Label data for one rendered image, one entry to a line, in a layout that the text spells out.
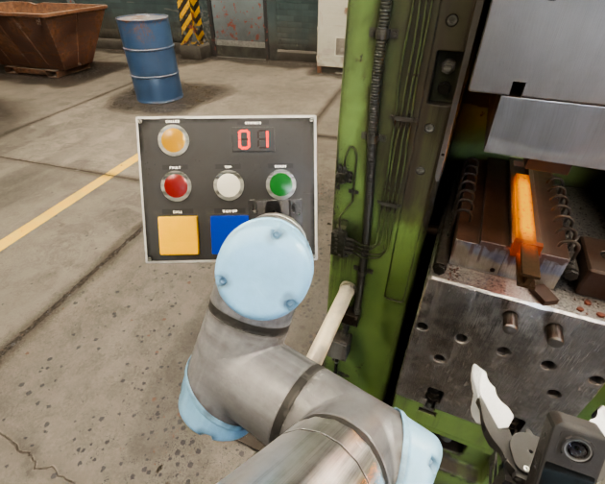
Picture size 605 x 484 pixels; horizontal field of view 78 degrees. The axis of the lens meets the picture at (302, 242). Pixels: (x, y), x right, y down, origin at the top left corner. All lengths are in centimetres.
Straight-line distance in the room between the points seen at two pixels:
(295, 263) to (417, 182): 68
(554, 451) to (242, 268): 34
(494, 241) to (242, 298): 63
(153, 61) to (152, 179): 431
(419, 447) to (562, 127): 56
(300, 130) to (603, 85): 47
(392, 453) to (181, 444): 139
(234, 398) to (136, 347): 164
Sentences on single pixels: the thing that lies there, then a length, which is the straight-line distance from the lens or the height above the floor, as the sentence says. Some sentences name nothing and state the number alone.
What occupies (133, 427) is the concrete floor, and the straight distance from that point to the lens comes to 173.
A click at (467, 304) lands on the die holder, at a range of 85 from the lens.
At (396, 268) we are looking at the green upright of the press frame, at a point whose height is 74.
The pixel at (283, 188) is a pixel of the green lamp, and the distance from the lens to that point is 72.
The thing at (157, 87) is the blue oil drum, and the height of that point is 19.
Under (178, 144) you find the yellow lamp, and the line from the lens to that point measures 76.
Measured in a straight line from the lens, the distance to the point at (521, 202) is 96.
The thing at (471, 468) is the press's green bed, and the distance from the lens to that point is 147.
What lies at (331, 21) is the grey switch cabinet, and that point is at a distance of 613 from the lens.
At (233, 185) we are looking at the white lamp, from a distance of 73.
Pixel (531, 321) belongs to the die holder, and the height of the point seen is 87.
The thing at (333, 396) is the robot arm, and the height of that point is 118.
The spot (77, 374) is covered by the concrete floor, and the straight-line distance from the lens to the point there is 197.
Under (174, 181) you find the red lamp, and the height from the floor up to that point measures 110.
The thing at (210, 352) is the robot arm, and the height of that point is 118.
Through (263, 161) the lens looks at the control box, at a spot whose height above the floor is 113.
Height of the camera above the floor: 144
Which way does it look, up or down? 38 degrees down
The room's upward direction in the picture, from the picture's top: straight up
